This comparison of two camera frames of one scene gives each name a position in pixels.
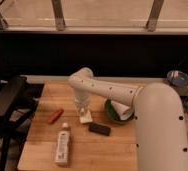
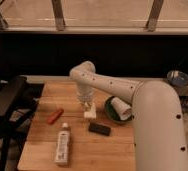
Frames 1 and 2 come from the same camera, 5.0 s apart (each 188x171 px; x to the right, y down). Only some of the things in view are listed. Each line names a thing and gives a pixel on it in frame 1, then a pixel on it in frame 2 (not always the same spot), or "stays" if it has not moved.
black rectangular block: (104, 130) stays
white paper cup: (124, 112) stays
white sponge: (87, 118) to (92, 113)
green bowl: (112, 113) stays
